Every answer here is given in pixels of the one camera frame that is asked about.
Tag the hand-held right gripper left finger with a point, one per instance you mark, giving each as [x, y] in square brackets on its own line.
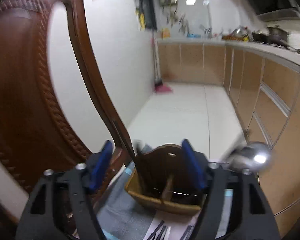
[101, 167]

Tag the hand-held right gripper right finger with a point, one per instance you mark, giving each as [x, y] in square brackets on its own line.
[192, 165]

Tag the wooden utensil holder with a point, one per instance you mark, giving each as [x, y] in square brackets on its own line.
[155, 172]

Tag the steel ladle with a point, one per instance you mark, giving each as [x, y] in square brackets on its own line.
[255, 157]

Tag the grey and pink cloth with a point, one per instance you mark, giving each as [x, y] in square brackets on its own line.
[125, 217]

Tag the pink mop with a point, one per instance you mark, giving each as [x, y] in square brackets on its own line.
[162, 88]

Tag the kitchen base cabinets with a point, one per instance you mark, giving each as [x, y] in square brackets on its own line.
[265, 92]

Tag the carved wooden chair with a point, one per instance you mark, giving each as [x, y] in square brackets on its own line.
[20, 80]

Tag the speckled kitchen countertop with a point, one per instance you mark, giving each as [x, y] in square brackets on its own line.
[190, 40]

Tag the blue basin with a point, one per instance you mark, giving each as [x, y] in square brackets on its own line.
[193, 35]

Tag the yellow box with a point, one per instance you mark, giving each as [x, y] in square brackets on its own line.
[166, 33]

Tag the black wok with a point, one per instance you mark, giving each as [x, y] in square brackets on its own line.
[260, 37]

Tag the yellow bottle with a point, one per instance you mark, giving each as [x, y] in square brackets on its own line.
[141, 21]

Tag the steel cooking pot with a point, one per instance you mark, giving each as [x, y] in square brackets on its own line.
[277, 33]

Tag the dark window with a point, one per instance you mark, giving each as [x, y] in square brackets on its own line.
[145, 2]

